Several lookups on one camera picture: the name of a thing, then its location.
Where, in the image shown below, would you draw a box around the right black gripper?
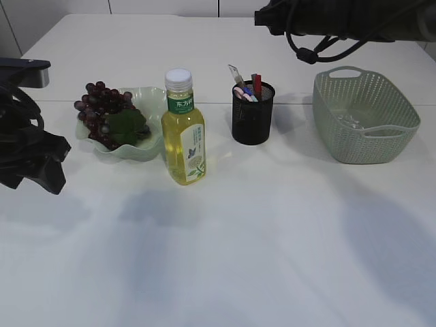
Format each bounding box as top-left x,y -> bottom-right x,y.
254,0 -> 361,40

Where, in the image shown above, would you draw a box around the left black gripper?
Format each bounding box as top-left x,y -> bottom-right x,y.
1,84 -> 71,195

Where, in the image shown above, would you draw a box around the artificial purple grape bunch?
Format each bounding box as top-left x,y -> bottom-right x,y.
74,81 -> 151,151

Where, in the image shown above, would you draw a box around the red glitter pen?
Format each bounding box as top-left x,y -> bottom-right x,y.
253,74 -> 262,102

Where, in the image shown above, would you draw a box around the clear plastic sheet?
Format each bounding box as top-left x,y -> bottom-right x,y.
337,114 -> 365,130

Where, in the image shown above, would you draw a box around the blue scissors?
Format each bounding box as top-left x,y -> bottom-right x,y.
243,87 -> 258,102

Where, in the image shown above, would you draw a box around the clear plastic ruler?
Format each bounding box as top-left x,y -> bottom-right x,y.
228,64 -> 240,79

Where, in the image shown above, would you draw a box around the pink scissors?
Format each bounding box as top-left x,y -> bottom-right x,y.
233,87 -> 253,102

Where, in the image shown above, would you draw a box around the yellow tea drink bottle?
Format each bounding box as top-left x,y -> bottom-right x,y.
161,68 -> 206,185

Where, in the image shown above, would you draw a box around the gold marker pen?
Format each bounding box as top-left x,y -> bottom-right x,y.
234,75 -> 247,89

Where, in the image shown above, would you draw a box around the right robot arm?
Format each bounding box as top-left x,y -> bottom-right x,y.
254,0 -> 435,42

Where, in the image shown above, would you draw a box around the green plastic woven basket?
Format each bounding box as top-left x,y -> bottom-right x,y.
312,66 -> 421,165

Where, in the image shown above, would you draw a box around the green scalloped plastic plate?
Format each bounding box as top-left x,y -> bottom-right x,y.
76,87 -> 167,161

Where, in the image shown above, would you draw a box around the black mesh pen holder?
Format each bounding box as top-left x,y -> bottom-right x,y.
232,82 -> 275,145

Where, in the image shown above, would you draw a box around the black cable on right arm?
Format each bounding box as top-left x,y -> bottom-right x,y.
285,0 -> 436,65

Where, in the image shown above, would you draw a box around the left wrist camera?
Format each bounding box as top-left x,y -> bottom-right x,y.
1,58 -> 51,89

